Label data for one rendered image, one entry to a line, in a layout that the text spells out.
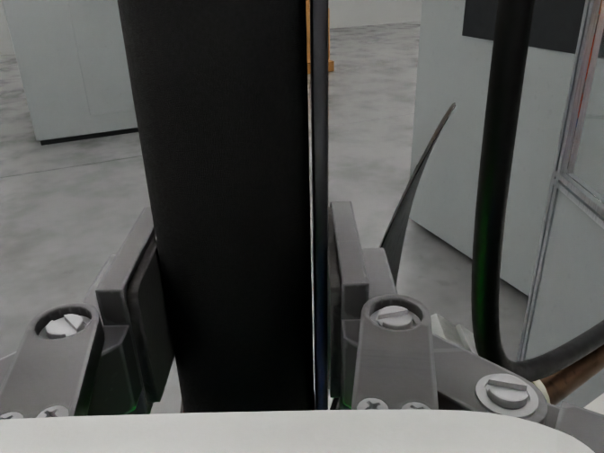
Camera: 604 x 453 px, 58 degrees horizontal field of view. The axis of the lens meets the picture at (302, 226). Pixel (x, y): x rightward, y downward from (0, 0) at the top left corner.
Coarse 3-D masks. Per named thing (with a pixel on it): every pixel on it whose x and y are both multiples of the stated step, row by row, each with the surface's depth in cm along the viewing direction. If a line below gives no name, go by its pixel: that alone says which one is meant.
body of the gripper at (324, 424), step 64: (0, 448) 6; (64, 448) 6; (128, 448) 6; (192, 448) 6; (256, 448) 6; (320, 448) 6; (384, 448) 6; (448, 448) 6; (512, 448) 6; (576, 448) 6
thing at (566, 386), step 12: (600, 348) 27; (588, 360) 27; (600, 360) 27; (564, 372) 26; (576, 372) 26; (588, 372) 26; (552, 384) 25; (564, 384) 25; (576, 384) 26; (552, 396) 25; (564, 396) 25
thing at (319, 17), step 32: (320, 0) 9; (320, 32) 9; (320, 64) 10; (320, 96) 10; (320, 128) 10; (320, 160) 10; (320, 192) 11; (320, 224) 11; (320, 256) 11; (320, 288) 12; (320, 320) 12; (320, 352) 13; (320, 384) 13
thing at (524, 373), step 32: (512, 0) 14; (512, 32) 14; (512, 64) 15; (512, 96) 15; (512, 128) 16; (480, 160) 17; (480, 192) 17; (480, 224) 17; (480, 256) 18; (480, 288) 18; (480, 320) 19; (480, 352) 20; (576, 352) 25
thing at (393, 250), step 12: (444, 120) 40; (432, 144) 39; (420, 168) 39; (408, 192) 39; (408, 204) 44; (396, 216) 39; (408, 216) 50; (396, 228) 41; (384, 240) 38; (396, 240) 45; (396, 252) 48; (396, 264) 50; (396, 276) 53
